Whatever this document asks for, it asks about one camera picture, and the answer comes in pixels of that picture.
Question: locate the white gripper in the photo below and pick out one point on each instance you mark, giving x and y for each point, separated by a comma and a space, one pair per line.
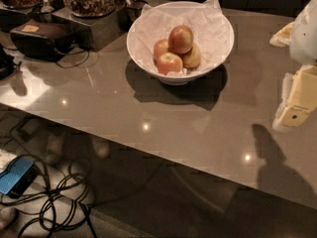
305, 39

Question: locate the red-yellow apple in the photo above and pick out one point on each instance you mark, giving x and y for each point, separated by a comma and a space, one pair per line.
180, 39

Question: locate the white ceramic bowl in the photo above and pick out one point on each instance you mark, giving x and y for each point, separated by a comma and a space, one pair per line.
145, 63

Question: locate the right yellowish apple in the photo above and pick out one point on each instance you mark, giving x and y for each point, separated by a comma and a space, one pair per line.
192, 58

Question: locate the front red apple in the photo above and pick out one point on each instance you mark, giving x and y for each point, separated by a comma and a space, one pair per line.
169, 62

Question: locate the red apple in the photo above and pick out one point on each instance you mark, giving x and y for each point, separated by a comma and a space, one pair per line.
169, 62
160, 48

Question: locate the left back red apple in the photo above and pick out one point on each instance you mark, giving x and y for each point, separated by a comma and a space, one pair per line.
160, 48

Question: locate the black cup with spoon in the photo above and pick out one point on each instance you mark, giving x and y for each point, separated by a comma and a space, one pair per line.
133, 11

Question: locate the dark stand block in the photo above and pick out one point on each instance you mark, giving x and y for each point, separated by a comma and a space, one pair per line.
94, 33

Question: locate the metal scoop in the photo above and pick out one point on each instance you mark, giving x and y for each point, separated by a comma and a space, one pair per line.
47, 7

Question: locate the black box device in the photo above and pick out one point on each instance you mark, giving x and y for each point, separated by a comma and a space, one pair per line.
42, 41

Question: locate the black object at left edge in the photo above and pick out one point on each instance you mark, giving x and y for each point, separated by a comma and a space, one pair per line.
7, 66

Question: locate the blue foot pedal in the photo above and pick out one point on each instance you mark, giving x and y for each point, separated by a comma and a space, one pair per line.
17, 177

